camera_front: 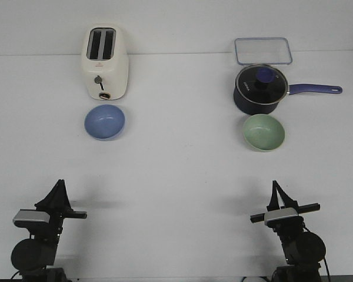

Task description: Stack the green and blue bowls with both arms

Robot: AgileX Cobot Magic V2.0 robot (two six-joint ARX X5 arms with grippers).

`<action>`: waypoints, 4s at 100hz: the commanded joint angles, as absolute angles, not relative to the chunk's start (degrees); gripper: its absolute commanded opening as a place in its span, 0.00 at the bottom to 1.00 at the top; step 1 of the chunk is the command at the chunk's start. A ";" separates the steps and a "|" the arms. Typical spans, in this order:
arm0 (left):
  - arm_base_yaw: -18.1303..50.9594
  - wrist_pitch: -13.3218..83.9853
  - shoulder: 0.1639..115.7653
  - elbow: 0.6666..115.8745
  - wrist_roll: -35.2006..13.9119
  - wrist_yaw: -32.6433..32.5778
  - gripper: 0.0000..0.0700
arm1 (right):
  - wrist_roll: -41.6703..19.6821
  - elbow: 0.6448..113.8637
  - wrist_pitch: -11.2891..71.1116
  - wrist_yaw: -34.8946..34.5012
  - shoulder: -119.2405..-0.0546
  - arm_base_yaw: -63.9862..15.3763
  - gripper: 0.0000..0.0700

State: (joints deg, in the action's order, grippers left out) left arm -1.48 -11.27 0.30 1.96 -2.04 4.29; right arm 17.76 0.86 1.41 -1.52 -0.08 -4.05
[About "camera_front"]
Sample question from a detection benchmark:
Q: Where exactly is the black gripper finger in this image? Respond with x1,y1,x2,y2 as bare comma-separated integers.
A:
61,180,72,211
35,179,62,211
267,180,280,212
275,181,299,210

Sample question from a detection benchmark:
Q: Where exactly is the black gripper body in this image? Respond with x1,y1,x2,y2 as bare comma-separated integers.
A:
29,203,87,244
250,203,321,231

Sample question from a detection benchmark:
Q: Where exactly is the green bowl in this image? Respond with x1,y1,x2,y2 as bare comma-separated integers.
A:
242,114,285,152

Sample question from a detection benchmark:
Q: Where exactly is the blue bowl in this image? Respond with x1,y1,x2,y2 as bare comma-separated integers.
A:
84,104,126,140

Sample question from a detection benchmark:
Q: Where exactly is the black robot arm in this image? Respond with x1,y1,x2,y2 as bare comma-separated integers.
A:
250,180,327,281
11,179,87,281

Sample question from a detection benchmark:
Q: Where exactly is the dark blue saucepan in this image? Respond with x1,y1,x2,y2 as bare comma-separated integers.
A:
233,84,342,115

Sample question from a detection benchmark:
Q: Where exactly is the glass saucepan lid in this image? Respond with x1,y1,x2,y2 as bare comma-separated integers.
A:
236,65,288,105

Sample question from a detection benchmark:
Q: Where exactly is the clear plastic food container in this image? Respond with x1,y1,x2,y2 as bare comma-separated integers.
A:
234,37,293,66

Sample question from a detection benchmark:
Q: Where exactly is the white two-slot toaster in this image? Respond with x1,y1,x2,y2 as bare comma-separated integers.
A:
81,23,129,100

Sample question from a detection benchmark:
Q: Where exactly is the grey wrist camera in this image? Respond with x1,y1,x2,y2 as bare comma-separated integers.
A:
264,208,299,227
12,209,50,228

